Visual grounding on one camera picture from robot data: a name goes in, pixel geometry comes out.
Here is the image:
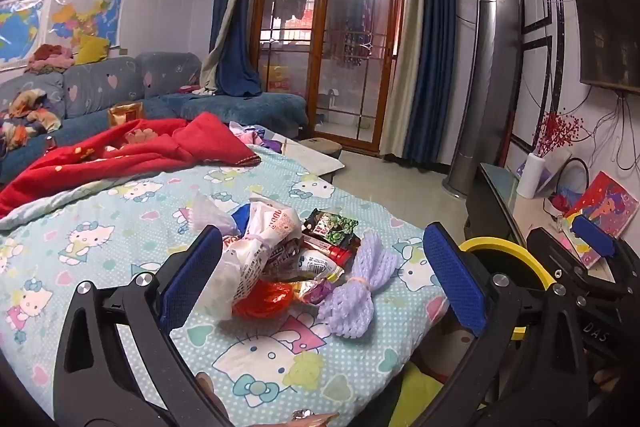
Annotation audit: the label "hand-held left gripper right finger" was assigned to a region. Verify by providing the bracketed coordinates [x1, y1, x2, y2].
[390, 222, 591, 427]

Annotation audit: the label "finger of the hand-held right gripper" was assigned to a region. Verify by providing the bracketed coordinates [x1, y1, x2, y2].
[571, 214, 636, 278]
[526, 228, 618, 295]

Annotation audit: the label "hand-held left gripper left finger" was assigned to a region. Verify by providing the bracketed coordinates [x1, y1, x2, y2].
[52, 224, 236, 427]

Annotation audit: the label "yellow rimmed trash bin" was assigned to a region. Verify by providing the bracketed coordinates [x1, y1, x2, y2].
[457, 237, 553, 343]

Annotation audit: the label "clear plastic bag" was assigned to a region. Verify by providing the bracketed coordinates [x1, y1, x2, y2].
[191, 191, 242, 238]

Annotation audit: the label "orange wrapper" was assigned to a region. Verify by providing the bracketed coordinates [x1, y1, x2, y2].
[232, 281, 293, 320]

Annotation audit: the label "white printed plastic bag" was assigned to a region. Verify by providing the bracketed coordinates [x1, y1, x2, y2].
[210, 196, 307, 323]

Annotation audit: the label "foam fruit net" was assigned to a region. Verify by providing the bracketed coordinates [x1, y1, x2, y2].
[317, 229, 401, 340]

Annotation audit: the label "red cap drink bottle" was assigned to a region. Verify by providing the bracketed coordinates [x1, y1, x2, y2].
[295, 244, 357, 282]

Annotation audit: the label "purple candy wrapper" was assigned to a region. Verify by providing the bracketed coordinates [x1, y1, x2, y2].
[300, 279, 336, 305]

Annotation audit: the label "dark green snack packet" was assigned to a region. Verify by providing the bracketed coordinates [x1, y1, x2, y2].
[302, 208, 361, 253]

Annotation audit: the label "red snack stick packet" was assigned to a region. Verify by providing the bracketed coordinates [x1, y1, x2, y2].
[301, 234, 351, 255]

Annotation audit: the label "colourful figure painting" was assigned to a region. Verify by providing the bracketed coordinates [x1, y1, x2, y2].
[562, 171, 640, 268]

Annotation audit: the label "white drawing board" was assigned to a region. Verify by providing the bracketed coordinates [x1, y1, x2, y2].
[537, 151, 573, 198]

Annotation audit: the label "white ribbed vase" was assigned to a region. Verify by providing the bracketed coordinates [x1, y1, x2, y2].
[516, 153, 545, 199]

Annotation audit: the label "television cabinet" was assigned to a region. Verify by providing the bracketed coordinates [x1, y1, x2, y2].
[465, 162, 640, 280]

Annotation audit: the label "light blue printed blanket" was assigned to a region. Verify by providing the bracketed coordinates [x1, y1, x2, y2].
[0, 142, 453, 427]

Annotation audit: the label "red berry branches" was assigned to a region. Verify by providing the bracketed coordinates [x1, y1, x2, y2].
[532, 112, 586, 160]

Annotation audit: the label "yellow green cushion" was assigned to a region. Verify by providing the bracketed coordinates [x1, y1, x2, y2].
[390, 362, 451, 427]

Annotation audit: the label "red blanket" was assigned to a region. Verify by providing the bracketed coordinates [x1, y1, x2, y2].
[0, 112, 262, 218]

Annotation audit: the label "purple clothing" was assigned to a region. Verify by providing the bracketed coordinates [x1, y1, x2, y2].
[227, 122, 286, 155]

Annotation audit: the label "gold gift box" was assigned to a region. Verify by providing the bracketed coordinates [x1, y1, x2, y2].
[107, 102, 146, 128]

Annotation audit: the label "silver tower air conditioner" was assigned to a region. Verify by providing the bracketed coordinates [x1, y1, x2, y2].
[445, 0, 521, 200]

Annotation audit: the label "beige curtain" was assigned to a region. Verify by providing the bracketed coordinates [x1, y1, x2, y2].
[380, 0, 426, 155]
[200, 0, 266, 96]

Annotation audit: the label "blue curtain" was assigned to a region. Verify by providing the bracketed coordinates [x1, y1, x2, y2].
[402, 0, 458, 165]
[209, 0, 263, 98]

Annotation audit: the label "yellow cardboard box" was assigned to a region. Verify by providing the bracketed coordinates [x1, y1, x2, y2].
[262, 63, 293, 92]

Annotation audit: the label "blue heart pattern sofa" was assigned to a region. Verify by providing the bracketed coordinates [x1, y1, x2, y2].
[0, 52, 310, 185]

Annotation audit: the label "colourful patterned blanket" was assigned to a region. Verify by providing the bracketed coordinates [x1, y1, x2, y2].
[0, 88, 63, 152]

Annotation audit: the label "wooden sliding glass door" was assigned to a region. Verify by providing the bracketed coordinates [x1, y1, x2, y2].
[247, 0, 408, 152]

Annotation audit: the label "pile of clothes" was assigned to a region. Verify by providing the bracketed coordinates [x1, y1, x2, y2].
[25, 43, 76, 75]

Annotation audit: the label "yellow country map poster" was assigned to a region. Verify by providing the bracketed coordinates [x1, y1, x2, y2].
[47, 0, 123, 50]

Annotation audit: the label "world map poster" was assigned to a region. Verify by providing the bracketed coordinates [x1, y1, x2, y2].
[0, 0, 46, 70]

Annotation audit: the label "basket with black handle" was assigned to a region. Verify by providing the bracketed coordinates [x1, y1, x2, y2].
[542, 157, 591, 218]

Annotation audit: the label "wall mounted television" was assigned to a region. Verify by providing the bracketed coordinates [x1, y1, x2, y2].
[562, 0, 640, 95]

